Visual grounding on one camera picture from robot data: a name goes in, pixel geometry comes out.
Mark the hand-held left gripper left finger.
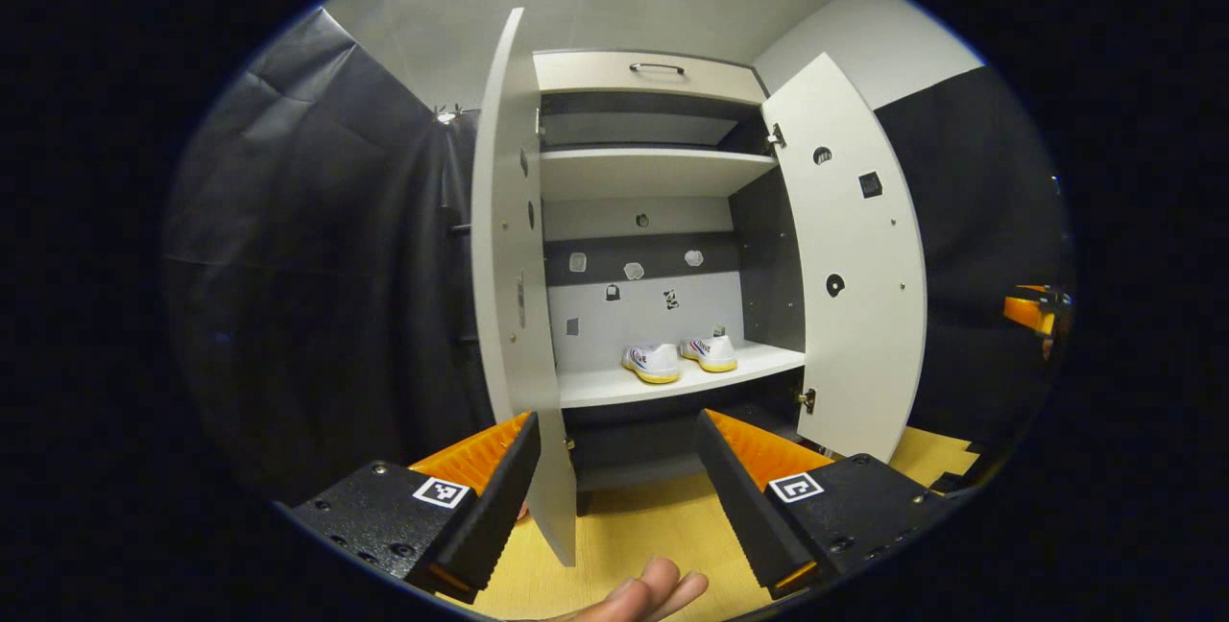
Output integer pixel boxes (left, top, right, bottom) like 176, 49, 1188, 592
288, 411, 543, 604

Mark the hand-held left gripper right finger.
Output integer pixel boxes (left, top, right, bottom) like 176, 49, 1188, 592
693, 409, 952, 601

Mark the white shoe cabinet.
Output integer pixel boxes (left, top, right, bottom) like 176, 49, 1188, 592
470, 8, 928, 567

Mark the white cabinet shelf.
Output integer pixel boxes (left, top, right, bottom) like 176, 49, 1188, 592
540, 148, 779, 201
557, 342, 807, 409

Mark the white cabinet drawer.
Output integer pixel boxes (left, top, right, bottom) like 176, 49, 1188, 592
533, 51, 767, 107

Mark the white shoe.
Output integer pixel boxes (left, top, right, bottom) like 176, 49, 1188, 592
680, 334, 738, 373
620, 344, 683, 385

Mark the white cabinet door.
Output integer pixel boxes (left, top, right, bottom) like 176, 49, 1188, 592
761, 53, 928, 463
470, 8, 577, 567

